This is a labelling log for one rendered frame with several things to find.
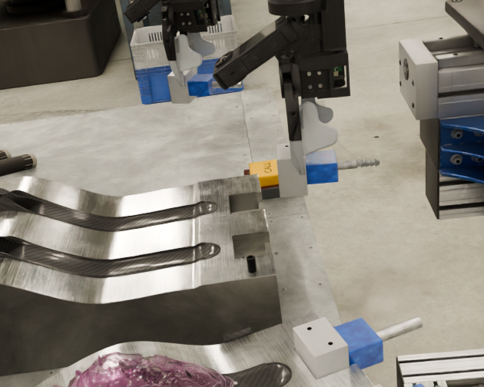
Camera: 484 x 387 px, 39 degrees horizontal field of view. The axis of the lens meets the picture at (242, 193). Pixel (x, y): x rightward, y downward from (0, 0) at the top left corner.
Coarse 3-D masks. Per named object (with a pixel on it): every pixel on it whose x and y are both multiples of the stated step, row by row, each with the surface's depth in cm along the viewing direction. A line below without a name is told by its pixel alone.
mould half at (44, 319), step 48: (48, 192) 95; (192, 192) 97; (240, 192) 95; (48, 240) 85; (96, 240) 88; (144, 240) 88; (192, 240) 86; (0, 288) 75; (48, 288) 77; (96, 288) 79; (144, 288) 78; (192, 288) 77; (240, 288) 77; (0, 336) 78; (48, 336) 79; (96, 336) 79; (144, 336) 79; (192, 336) 80
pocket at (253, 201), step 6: (252, 192) 95; (234, 198) 95; (240, 198) 95; (246, 198) 95; (252, 198) 95; (258, 198) 95; (234, 204) 95; (240, 204) 95; (246, 204) 95; (252, 204) 95; (258, 204) 94; (234, 210) 96; (240, 210) 96; (246, 210) 96; (252, 210) 96
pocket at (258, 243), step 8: (232, 240) 84; (240, 240) 85; (248, 240) 85; (256, 240) 86; (264, 240) 85; (240, 248) 86; (248, 248) 86; (256, 248) 86; (264, 248) 86; (240, 256) 86
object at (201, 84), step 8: (184, 72) 125; (192, 72) 127; (168, 80) 125; (176, 80) 125; (184, 80) 124; (192, 80) 125; (200, 80) 124; (208, 80) 124; (176, 88) 125; (184, 88) 125; (192, 88) 125; (200, 88) 124; (208, 88) 124; (216, 88) 127; (176, 96) 126; (184, 96) 126; (192, 96) 127
